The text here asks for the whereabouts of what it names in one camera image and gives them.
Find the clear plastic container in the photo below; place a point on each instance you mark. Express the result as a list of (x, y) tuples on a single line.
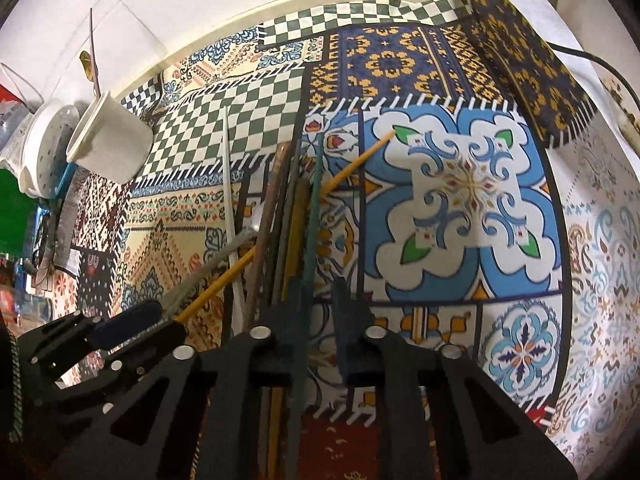
[(12, 110)]

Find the dark green chopstick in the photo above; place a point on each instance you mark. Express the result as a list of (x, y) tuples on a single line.
[(312, 220)]

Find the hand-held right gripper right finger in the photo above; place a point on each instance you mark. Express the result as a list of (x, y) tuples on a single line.
[(343, 312)]

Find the brown chopstick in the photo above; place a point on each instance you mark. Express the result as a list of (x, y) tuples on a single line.
[(270, 210)]

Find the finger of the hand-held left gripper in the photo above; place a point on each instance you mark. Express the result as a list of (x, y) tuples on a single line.
[(127, 322), (60, 337)]

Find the green box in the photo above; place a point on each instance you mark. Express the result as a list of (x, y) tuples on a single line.
[(15, 210)]

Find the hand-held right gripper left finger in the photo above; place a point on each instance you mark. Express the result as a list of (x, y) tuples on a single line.
[(299, 310)]

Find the thin brown stick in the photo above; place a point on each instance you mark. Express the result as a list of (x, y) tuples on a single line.
[(95, 55)]

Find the yellow chopstick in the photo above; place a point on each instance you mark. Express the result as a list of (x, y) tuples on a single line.
[(350, 167)]

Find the dark grey chopstick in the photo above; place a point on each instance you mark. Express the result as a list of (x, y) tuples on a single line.
[(287, 220)]

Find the silver metal chopstick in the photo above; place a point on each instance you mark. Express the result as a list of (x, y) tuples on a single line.
[(215, 265)]

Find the white cup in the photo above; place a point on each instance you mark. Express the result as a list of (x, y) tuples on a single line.
[(110, 142)]

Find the white perforated round lid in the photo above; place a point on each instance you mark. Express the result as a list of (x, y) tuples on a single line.
[(45, 152)]

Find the patterned patchwork tablecloth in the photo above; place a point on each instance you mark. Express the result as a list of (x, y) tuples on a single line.
[(450, 190)]

